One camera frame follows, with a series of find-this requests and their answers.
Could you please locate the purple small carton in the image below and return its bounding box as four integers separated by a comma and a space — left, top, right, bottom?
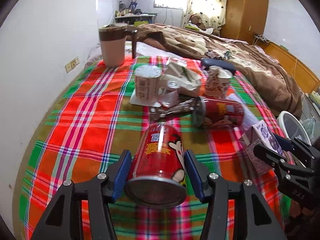
238, 119, 284, 176

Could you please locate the red chip can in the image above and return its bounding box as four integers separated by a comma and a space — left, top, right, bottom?
192, 96, 244, 128
124, 122, 187, 208

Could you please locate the patterned paper cup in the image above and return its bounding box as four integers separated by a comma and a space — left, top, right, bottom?
204, 66, 233, 98

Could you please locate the brown coffee sachet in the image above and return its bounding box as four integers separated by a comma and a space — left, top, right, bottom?
149, 98, 196, 121

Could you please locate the clear plastic cup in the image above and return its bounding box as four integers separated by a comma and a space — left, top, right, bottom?
158, 80, 180, 108

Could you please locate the beige paper bag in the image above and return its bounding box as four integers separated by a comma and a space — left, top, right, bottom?
159, 57, 202, 97

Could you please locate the white paper cup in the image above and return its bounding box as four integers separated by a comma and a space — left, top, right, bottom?
135, 64, 162, 103

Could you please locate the white trash bin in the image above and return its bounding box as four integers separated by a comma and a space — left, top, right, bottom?
277, 111, 311, 145

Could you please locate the brown fleece bed blanket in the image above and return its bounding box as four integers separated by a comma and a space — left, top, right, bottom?
131, 24, 303, 119

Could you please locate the wooden headboard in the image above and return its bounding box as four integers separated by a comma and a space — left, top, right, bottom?
257, 40, 319, 94

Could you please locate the plaid red green blanket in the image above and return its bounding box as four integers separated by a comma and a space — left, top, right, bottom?
18, 55, 293, 240

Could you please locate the teddy bear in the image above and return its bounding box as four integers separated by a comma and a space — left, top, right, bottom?
189, 14, 207, 30

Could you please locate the wooden wardrobe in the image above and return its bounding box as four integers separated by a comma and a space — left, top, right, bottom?
220, 0, 269, 44

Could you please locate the heart patterned curtain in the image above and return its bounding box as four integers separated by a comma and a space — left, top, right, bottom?
181, 0, 227, 31

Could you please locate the brown beige lidded mug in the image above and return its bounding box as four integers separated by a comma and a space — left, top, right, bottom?
99, 23, 138, 68

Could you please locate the cluttered shelf desk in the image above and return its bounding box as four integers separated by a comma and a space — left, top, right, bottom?
115, 1, 157, 27

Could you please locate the wall socket plate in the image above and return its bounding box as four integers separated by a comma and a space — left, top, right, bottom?
65, 56, 80, 73

